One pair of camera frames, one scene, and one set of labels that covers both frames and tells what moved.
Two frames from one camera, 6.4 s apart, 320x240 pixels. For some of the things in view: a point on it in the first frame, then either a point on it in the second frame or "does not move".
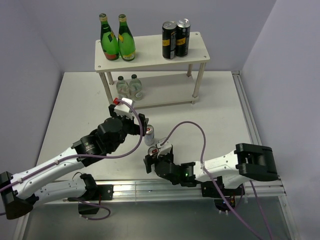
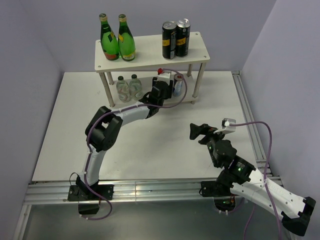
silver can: [149, 138] to [177, 84]
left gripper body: [128, 126] to [168, 94]
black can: [182, 37] does not move
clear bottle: [122, 88] does not move
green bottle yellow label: [126, 40] does not move
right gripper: [151, 159] to [204, 129]
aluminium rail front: [167, 189] does not move
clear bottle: [135, 88] does not move
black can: [169, 40] does not move
